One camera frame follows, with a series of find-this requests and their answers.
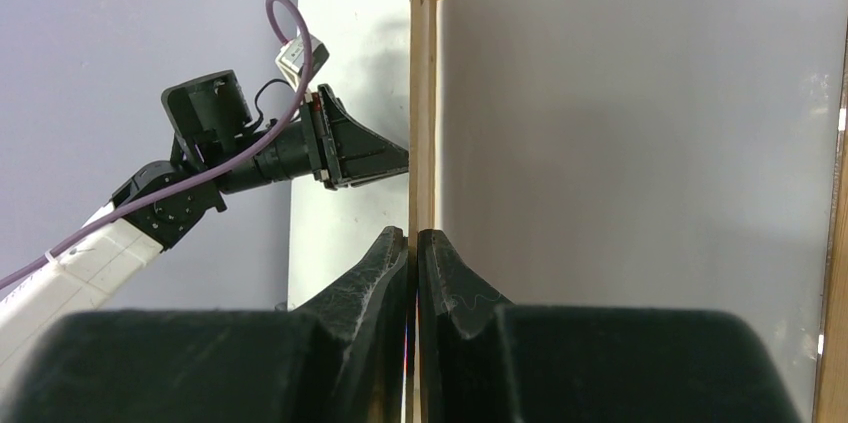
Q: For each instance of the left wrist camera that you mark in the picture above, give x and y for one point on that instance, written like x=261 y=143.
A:
x=291 y=59

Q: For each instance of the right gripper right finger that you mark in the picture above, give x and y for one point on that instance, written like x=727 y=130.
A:
x=484 y=358

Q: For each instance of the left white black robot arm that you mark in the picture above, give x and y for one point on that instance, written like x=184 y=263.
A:
x=165 y=199

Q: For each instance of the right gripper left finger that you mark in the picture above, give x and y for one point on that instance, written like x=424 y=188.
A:
x=339 y=357

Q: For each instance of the yellow wooden picture frame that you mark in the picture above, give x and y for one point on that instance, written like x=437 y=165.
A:
x=422 y=108

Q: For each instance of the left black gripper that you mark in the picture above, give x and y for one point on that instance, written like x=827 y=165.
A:
x=325 y=142

